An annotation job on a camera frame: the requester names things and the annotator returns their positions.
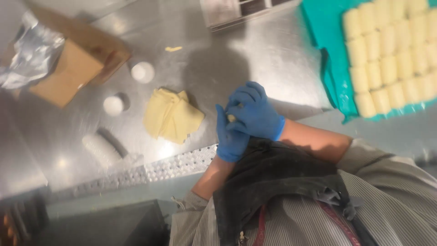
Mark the person's right hand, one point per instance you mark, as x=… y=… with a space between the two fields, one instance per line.
x=256 y=114

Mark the person's left hand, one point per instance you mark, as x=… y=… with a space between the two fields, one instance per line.
x=230 y=140

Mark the person's right fingers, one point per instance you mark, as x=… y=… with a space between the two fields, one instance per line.
x=244 y=99

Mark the person's left fingers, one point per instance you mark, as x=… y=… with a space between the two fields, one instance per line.
x=221 y=118

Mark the small yellow dough piece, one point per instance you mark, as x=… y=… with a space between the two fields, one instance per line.
x=231 y=118

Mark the stack of yellow dough sheets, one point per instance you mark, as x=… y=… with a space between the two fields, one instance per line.
x=172 y=116

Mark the yellow dough scrap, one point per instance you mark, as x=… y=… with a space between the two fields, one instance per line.
x=173 y=49

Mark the black apron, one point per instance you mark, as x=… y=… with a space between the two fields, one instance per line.
x=273 y=184

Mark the white paper cup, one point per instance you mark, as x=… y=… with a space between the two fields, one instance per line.
x=142 y=72
x=113 y=105

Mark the teal plastic sheet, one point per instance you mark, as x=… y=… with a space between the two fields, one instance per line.
x=327 y=51

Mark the stack of white paper cups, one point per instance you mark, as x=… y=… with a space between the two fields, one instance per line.
x=100 y=148

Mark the brown cardboard box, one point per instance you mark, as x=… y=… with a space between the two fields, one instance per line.
x=80 y=63

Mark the rows of rolled dough pieces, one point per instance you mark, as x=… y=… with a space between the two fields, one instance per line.
x=392 y=58

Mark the grey striped shirt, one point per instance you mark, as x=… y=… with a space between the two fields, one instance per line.
x=375 y=205

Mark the silver foil bag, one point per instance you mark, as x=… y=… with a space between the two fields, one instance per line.
x=29 y=54

